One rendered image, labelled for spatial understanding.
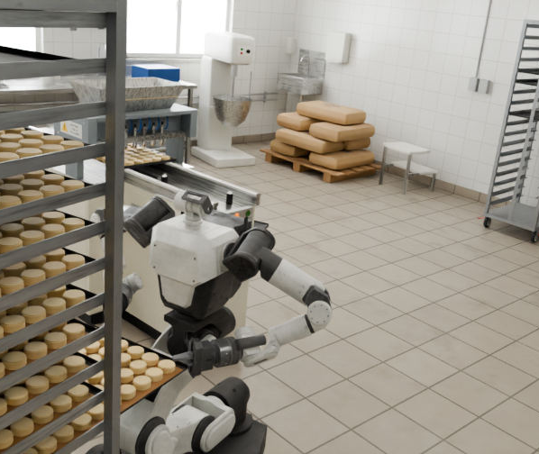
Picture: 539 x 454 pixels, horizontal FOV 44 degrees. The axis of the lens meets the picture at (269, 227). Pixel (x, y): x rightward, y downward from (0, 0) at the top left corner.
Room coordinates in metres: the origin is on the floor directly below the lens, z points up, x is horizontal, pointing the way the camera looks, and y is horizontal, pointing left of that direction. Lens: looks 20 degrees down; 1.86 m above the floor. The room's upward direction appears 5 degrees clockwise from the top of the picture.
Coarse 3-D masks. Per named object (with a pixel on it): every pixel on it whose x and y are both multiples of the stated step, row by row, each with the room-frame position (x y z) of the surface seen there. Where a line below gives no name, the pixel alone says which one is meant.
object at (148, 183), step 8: (128, 168) 3.41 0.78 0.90; (128, 176) 3.37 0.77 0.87; (136, 176) 3.33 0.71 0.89; (144, 176) 3.31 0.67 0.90; (136, 184) 3.33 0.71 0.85; (144, 184) 3.28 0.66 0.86; (152, 184) 3.24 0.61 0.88; (160, 184) 3.19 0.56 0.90; (160, 192) 3.19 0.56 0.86; (168, 192) 3.16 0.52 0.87; (176, 192) 3.11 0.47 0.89; (216, 208) 2.96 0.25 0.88
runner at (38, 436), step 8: (88, 400) 1.37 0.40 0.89; (96, 400) 1.39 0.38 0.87; (80, 408) 1.35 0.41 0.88; (88, 408) 1.37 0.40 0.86; (64, 416) 1.30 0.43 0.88; (72, 416) 1.32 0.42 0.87; (48, 424) 1.26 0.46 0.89; (56, 424) 1.28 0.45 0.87; (64, 424) 1.30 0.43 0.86; (40, 432) 1.24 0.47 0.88; (48, 432) 1.26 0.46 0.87; (24, 440) 1.20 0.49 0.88; (32, 440) 1.22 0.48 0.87; (40, 440) 1.24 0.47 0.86; (16, 448) 1.18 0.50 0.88; (24, 448) 1.20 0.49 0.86
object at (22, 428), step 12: (60, 396) 1.38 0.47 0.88; (72, 396) 1.39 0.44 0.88; (84, 396) 1.40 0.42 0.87; (48, 408) 1.33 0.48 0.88; (60, 408) 1.34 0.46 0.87; (72, 408) 1.36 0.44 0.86; (24, 420) 1.28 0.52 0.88; (36, 420) 1.29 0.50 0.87; (48, 420) 1.30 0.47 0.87; (0, 432) 1.22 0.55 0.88; (12, 432) 1.23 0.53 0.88; (24, 432) 1.24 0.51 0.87; (0, 444) 1.19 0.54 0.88; (12, 444) 1.21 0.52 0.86
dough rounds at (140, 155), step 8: (128, 144) 3.87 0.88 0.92; (128, 152) 3.67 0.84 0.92; (136, 152) 3.71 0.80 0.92; (144, 152) 3.71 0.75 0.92; (152, 152) 3.73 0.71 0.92; (104, 160) 3.48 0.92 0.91; (128, 160) 3.50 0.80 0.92; (136, 160) 3.51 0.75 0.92; (144, 160) 3.55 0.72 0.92; (152, 160) 3.60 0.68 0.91; (160, 160) 3.62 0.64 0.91
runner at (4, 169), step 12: (96, 144) 1.39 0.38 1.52; (36, 156) 1.25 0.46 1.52; (48, 156) 1.28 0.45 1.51; (60, 156) 1.30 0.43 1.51; (72, 156) 1.33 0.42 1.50; (84, 156) 1.36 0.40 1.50; (96, 156) 1.39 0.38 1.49; (0, 168) 1.18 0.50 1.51; (12, 168) 1.20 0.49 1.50; (24, 168) 1.23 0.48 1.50; (36, 168) 1.25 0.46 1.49
